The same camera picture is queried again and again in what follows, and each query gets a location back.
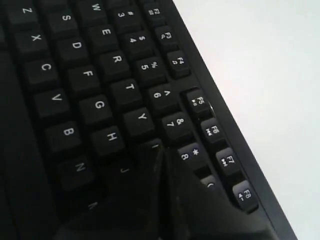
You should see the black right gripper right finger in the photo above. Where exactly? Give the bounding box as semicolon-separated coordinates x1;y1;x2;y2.
162;148;278;240

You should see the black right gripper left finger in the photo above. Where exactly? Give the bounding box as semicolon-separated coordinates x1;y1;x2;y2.
53;146;170;240

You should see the black Acer keyboard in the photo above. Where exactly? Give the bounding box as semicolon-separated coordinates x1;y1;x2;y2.
0;0;296;240

